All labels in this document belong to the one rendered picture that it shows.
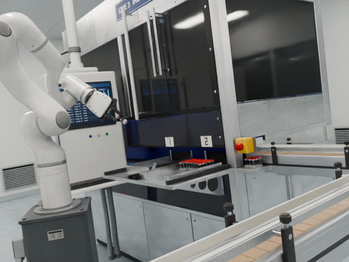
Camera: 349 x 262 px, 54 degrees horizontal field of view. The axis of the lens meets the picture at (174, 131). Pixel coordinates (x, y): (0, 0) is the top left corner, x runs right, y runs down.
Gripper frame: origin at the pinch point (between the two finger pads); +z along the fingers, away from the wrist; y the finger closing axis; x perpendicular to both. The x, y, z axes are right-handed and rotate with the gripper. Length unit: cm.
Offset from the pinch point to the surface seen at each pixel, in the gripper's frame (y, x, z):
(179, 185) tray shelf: 10.2, -12.2, 38.6
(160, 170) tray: 13.8, -39.1, 20.2
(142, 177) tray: 20.3, -27.9, 17.1
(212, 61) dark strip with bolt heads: -49, -31, 13
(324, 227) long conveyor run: -11, 61, 83
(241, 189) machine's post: -2, -43, 60
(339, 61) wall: -255, -469, 57
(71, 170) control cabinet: 52, -65, -38
